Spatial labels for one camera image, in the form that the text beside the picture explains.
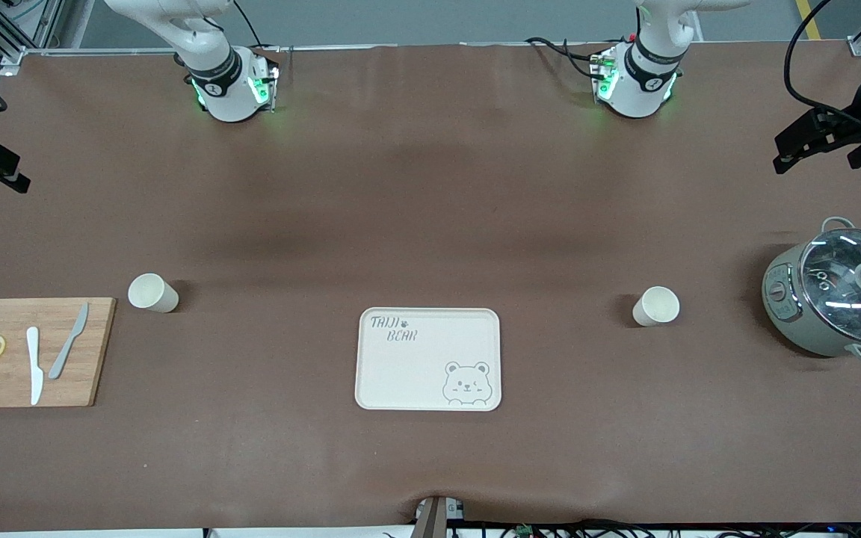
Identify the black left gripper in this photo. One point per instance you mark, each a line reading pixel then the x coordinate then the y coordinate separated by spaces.
pixel 859 112

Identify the white plastic cup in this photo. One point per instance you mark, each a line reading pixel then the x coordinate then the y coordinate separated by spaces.
pixel 152 293

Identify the white paper cup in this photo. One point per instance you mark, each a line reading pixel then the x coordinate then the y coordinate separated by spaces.
pixel 656 306

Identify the cream bear print tray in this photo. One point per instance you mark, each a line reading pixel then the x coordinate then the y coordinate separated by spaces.
pixel 415 373

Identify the glass pot lid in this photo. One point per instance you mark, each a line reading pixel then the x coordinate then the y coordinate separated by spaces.
pixel 841 299

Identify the grey-green electric cooking pot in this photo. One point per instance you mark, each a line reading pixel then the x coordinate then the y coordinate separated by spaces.
pixel 793 314

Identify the grey plastic knife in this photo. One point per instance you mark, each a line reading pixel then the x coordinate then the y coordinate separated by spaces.
pixel 64 355

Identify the white plastic knife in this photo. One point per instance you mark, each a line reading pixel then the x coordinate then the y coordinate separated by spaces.
pixel 35 373

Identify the wooden cutting board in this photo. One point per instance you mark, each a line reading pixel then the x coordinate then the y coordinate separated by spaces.
pixel 79 388

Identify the brown table mat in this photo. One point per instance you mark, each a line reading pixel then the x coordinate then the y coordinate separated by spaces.
pixel 400 224

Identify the silver table edge rail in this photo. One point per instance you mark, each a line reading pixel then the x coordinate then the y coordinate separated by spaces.
pixel 139 51

